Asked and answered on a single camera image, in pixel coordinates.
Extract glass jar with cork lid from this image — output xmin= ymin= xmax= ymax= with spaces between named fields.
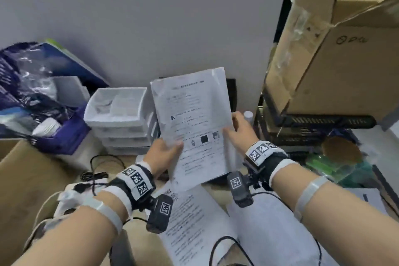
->
xmin=304 ymin=136 xmax=372 ymax=187

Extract printed instruction sheets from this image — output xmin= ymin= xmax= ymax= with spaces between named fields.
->
xmin=157 ymin=181 xmax=239 ymax=266

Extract grey spiral notebook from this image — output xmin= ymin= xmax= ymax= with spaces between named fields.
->
xmin=51 ymin=75 xmax=91 ymax=109

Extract person's left hand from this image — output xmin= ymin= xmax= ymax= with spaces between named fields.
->
xmin=137 ymin=138 xmax=185 ymax=180

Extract large brown cardboard box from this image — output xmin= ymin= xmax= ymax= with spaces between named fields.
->
xmin=263 ymin=0 xmax=399 ymax=115

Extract wooden table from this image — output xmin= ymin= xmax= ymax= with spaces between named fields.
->
xmin=62 ymin=150 xmax=399 ymax=266

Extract white drawer organizer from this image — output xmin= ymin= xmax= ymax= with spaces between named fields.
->
xmin=83 ymin=87 xmax=160 ymax=156

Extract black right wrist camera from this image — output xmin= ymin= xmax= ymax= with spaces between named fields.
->
xmin=227 ymin=170 xmax=255 ymax=209

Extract person's right forearm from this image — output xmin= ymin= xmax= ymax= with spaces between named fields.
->
xmin=274 ymin=163 xmax=399 ymax=266

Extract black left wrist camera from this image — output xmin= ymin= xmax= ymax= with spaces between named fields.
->
xmin=145 ymin=194 xmax=174 ymax=234

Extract black mesh file organizer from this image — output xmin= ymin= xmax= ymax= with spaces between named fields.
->
xmin=157 ymin=76 xmax=238 ymax=187

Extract stack of white paper cups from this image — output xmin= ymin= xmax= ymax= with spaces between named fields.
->
xmin=31 ymin=118 xmax=62 ymax=137

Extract black power cable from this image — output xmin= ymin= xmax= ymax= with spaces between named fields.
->
xmin=80 ymin=154 xmax=126 ymax=183

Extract black tiered tray shelf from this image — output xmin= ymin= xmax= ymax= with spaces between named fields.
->
xmin=254 ymin=94 xmax=378 ymax=163

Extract clear plastic bag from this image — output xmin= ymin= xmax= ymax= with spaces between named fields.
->
xmin=0 ymin=47 xmax=60 ymax=111

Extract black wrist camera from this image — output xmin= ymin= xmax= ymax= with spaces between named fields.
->
xmin=145 ymin=194 xmax=174 ymax=234
xmin=227 ymin=170 xmax=255 ymax=209

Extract person's left forearm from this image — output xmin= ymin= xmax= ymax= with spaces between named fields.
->
xmin=12 ymin=194 xmax=131 ymax=266

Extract dark blue packet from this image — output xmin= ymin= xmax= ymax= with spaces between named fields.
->
xmin=18 ymin=94 xmax=75 ymax=126

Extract left marker wrist strap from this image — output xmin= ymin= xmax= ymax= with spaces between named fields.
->
xmin=107 ymin=163 xmax=156 ymax=212

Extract white charger block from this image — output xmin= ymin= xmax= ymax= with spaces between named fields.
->
xmin=24 ymin=212 xmax=79 ymax=251

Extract paper sheets on desk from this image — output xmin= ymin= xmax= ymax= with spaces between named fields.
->
xmin=208 ymin=192 xmax=322 ymax=266

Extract printed cardboard box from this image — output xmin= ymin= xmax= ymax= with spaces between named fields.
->
xmin=0 ymin=139 xmax=85 ymax=266

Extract person's right hand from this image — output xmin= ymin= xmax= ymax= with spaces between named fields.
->
xmin=223 ymin=111 xmax=261 ymax=159

